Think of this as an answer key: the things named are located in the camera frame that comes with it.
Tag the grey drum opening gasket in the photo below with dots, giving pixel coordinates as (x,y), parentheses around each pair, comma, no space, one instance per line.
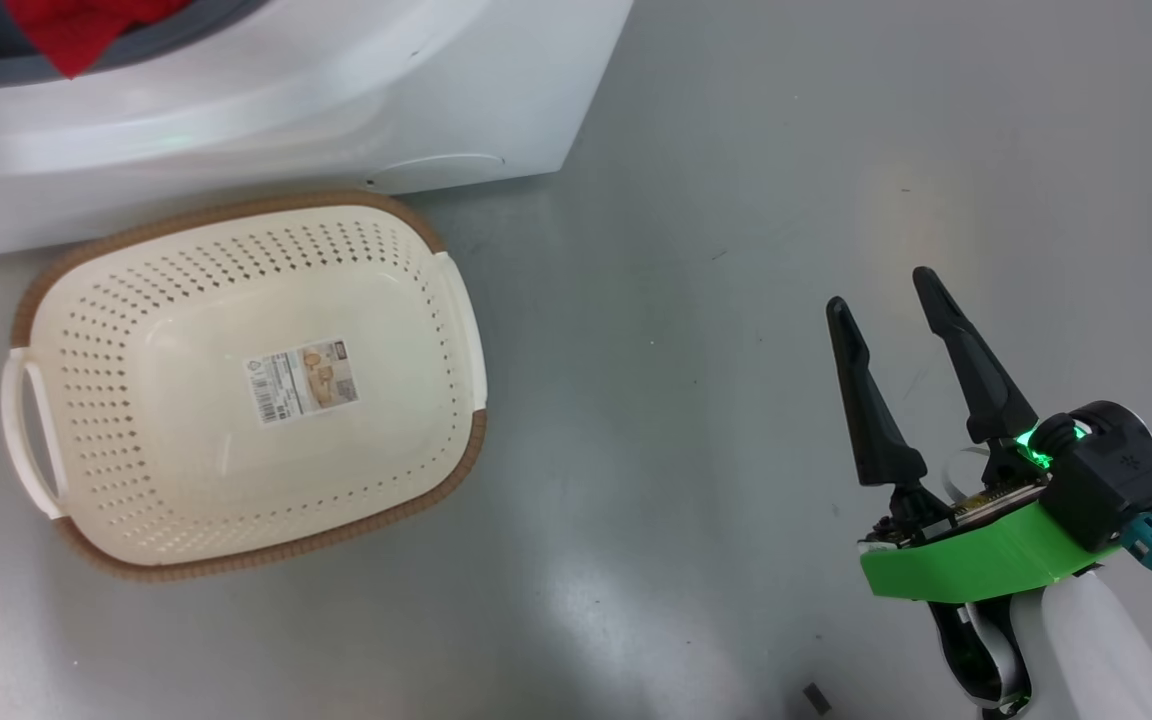
(186,30)

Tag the white front-load washing machine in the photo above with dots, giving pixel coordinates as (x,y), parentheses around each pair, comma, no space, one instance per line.
(496,80)

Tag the cream perforated laundry basket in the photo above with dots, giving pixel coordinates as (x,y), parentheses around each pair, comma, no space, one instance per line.
(136,320)

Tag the small black floor scrap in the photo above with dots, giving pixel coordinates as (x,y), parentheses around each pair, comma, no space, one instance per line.
(816,698)

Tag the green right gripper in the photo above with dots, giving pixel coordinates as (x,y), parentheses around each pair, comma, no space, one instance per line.
(976,560)

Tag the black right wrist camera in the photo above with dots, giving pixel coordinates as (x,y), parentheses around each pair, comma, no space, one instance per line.
(1111,480)

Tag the red and white garment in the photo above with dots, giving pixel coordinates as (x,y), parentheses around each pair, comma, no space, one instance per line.
(76,30)

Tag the paper basket label sticker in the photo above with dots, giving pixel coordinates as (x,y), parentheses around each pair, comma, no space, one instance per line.
(301,382)

